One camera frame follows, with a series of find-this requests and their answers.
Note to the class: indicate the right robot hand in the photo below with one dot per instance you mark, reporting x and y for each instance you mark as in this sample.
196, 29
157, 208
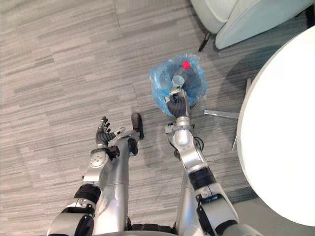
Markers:
177, 107

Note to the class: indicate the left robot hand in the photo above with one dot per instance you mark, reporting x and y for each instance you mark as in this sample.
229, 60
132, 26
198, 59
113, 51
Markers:
104, 137

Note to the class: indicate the plastic bottle with red cap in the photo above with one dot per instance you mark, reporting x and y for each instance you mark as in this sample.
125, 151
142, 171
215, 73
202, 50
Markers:
178, 79

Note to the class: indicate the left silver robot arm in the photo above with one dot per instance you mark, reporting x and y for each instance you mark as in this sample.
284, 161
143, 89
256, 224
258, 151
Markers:
97, 161

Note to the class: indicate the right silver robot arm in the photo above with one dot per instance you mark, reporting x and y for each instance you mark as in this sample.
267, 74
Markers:
182, 137

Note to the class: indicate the blue plastic trash bag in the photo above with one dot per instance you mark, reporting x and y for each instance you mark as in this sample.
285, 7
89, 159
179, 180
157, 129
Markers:
158, 93

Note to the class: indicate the small dark waste bin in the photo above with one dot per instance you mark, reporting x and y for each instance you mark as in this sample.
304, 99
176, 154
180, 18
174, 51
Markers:
195, 83

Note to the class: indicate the white round tea table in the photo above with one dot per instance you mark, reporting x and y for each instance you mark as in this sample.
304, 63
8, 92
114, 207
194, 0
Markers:
283, 123

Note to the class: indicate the left dark robot foot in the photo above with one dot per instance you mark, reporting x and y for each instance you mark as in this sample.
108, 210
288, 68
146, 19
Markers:
137, 123

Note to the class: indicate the left silver robot leg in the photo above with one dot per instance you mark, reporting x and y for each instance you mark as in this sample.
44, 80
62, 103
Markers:
118, 172

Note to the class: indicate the silver robot leg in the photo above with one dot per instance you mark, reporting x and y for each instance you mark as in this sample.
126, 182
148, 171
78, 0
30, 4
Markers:
184, 196
118, 172

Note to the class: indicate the metal table base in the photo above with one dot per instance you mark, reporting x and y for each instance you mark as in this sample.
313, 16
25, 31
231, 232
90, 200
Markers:
219, 113

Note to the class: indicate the black armchair leg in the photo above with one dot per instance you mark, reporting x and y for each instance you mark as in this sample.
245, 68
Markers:
204, 40

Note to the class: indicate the right silver robot leg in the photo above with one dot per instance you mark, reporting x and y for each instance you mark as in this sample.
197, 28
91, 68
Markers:
184, 196

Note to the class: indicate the robot waist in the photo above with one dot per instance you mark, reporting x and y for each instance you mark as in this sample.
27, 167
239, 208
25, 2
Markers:
147, 227

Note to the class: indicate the white upholstered armchair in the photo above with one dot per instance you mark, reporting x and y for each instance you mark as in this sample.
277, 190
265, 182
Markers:
236, 22

